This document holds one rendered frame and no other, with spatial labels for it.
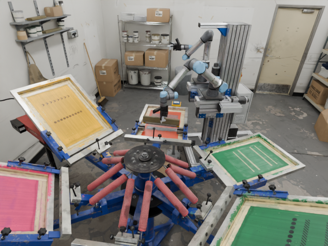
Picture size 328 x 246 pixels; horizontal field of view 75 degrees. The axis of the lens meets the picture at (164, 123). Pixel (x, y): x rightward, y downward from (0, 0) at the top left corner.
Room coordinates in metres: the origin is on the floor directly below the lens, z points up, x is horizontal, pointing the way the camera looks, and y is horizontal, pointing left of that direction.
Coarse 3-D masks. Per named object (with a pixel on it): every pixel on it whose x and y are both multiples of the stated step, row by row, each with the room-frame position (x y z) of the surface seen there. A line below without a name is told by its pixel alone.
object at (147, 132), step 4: (152, 112) 2.46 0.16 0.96; (156, 112) 2.46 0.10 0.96; (156, 116) 2.36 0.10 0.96; (148, 124) 2.15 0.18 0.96; (152, 124) 2.15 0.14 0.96; (144, 132) 1.98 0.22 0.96; (148, 132) 1.99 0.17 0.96; (152, 132) 1.99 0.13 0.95; (156, 132) 1.99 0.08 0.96; (160, 132) 1.99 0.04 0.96; (152, 136) 1.91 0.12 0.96; (156, 136) 1.92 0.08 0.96
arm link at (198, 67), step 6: (192, 60) 2.18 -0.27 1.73; (198, 60) 2.16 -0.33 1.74; (192, 66) 2.12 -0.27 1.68; (198, 66) 2.08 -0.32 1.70; (204, 66) 2.09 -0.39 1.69; (198, 72) 2.07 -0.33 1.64; (204, 72) 2.11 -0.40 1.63; (210, 72) 2.18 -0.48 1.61; (210, 78) 2.16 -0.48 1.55; (216, 78) 2.21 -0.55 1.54; (216, 84) 2.20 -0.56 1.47; (222, 84) 2.20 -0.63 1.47; (222, 90) 2.20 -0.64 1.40
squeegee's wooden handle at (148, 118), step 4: (144, 116) 2.02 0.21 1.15; (148, 116) 2.02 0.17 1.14; (152, 116) 2.03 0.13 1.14; (144, 120) 2.02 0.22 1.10; (148, 120) 2.01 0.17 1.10; (152, 120) 2.01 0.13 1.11; (156, 120) 2.00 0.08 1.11; (168, 120) 1.99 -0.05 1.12; (172, 120) 1.98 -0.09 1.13; (176, 120) 1.98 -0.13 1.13; (172, 124) 1.98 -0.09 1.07; (176, 124) 1.98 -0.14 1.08
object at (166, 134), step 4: (168, 112) 2.47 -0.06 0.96; (172, 112) 2.47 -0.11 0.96; (176, 112) 2.47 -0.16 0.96; (180, 112) 2.48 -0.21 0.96; (168, 116) 2.36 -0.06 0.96; (172, 116) 2.37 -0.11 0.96; (176, 116) 2.37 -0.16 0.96; (180, 116) 2.37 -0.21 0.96; (164, 132) 2.00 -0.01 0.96; (168, 132) 2.00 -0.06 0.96; (172, 132) 2.00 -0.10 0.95; (176, 132) 2.00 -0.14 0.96; (164, 136) 1.92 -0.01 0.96; (168, 136) 1.92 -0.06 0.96; (172, 136) 1.92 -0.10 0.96; (176, 136) 1.93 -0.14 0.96
